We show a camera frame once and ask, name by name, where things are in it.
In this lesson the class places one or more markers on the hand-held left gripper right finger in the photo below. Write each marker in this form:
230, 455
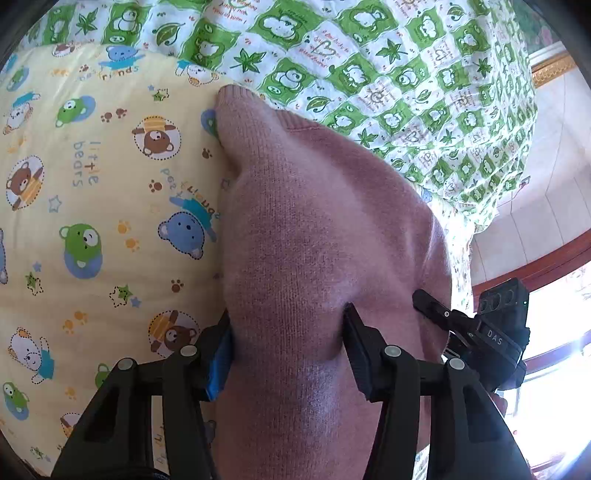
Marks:
364, 360

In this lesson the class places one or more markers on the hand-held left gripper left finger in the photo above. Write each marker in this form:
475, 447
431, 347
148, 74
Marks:
221, 364

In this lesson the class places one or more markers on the red wooden bed frame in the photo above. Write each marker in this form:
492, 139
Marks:
531, 265

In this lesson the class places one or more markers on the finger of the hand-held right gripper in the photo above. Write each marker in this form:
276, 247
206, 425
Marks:
438, 311

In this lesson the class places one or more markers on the purple knit sweater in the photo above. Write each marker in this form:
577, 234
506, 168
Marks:
314, 230

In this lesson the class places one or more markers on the gold framed picture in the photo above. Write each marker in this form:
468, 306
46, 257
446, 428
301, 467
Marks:
549, 69

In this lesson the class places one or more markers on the yellow bear print bed sheet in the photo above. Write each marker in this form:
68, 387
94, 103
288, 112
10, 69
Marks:
92, 138

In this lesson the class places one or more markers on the green checkered quilt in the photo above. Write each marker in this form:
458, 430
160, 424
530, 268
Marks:
369, 69

